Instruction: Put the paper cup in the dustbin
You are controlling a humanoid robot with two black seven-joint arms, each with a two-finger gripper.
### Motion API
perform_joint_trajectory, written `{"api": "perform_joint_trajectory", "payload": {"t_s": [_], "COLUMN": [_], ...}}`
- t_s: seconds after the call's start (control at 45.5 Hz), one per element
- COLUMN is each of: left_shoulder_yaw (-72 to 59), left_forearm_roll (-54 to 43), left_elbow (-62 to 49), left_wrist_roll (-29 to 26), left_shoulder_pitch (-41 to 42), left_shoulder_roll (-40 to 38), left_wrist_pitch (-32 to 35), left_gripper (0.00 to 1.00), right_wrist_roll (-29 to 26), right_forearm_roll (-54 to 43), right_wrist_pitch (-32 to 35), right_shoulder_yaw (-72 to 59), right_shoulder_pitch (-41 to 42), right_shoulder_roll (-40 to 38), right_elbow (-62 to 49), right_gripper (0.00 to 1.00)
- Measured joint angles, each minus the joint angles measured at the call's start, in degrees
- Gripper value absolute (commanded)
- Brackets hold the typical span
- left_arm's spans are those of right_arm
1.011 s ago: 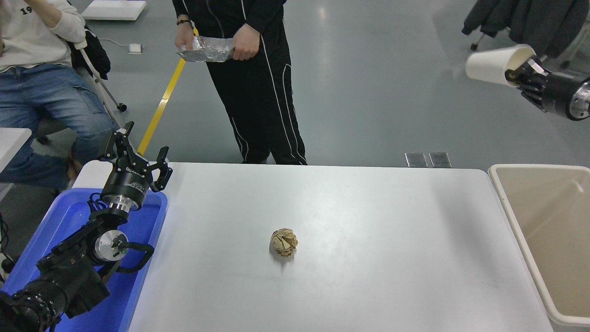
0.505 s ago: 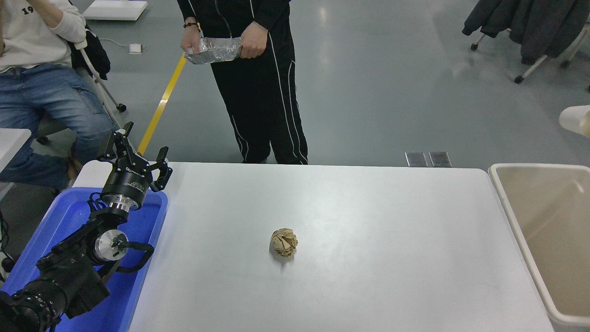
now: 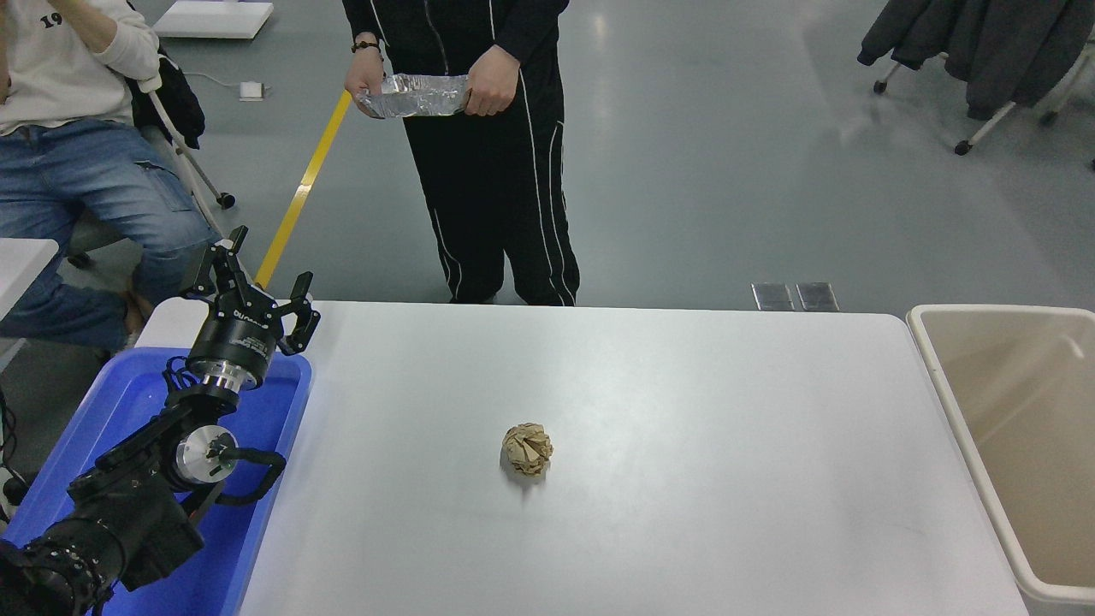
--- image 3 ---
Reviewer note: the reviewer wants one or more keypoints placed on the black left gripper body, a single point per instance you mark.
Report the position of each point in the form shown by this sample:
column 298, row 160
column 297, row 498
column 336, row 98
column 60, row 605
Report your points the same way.
column 235, row 338

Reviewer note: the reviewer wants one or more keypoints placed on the silver foil tray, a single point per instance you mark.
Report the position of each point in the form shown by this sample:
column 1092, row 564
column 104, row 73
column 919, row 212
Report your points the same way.
column 423, row 96

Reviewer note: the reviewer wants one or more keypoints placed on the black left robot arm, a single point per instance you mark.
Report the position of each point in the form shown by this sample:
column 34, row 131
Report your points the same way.
column 128, row 513

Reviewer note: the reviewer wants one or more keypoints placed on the standing person's right hand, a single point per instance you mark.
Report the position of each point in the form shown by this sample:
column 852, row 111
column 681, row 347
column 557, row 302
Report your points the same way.
column 366, row 77

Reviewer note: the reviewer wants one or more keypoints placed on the standing person's left hand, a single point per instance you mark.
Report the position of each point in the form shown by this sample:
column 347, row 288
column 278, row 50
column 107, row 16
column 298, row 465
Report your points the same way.
column 494, row 84

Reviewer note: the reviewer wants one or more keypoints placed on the blue plastic tray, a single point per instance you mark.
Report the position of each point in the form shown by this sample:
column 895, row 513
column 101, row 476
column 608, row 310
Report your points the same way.
column 128, row 402

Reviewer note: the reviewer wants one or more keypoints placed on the seated person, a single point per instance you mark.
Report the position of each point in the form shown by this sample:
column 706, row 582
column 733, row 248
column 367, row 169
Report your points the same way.
column 85, row 171

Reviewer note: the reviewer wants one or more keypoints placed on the black cloth on chair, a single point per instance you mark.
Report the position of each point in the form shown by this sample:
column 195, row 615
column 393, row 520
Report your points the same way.
column 175, row 103

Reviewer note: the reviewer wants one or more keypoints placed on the small white side table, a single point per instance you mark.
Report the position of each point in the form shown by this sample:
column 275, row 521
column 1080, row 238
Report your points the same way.
column 21, row 265

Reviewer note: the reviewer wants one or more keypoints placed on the standing person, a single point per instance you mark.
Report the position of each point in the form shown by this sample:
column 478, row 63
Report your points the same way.
column 479, row 188

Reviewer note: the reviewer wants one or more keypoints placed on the crumpled tan paper ball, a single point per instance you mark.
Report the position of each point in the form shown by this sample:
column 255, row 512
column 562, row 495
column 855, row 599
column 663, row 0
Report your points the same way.
column 527, row 449

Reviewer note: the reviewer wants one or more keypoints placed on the white flat board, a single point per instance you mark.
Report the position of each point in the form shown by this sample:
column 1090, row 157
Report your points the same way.
column 214, row 17

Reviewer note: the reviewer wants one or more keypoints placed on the metal floor outlet plate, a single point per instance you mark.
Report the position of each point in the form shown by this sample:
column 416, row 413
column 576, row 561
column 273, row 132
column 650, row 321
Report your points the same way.
column 818, row 297
column 773, row 297

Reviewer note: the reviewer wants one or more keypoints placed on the dark grey jacket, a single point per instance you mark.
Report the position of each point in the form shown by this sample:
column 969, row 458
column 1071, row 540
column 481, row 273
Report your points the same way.
column 1026, row 51
column 915, row 30

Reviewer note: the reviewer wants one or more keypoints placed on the large pale plastic bin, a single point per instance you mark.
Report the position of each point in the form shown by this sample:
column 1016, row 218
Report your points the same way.
column 1026, row 428

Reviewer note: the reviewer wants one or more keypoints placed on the white metal chair frame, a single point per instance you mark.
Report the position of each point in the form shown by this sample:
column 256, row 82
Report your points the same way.
column 190, row 162

